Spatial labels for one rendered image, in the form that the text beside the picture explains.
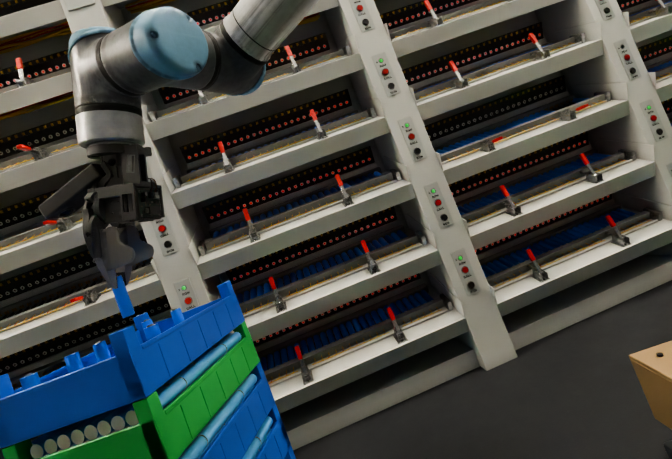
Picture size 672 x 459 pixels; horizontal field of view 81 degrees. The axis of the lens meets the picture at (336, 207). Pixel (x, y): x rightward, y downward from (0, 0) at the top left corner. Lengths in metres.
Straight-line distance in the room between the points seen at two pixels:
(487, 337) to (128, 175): 0.94
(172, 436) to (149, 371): 0.08
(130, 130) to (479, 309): 0.92
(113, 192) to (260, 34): 0.32
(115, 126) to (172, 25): 0.17
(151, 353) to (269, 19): 0.48
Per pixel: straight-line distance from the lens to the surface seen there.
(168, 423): 0.55
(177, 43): 0.60
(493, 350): 1.20
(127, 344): 0.52
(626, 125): 1.50
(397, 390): 1.18
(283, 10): 0.64
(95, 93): 0.68
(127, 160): 0.66
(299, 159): 1.07
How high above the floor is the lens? 0.50
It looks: 3 degrees up
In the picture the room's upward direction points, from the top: 21 degrees counter-clockwise
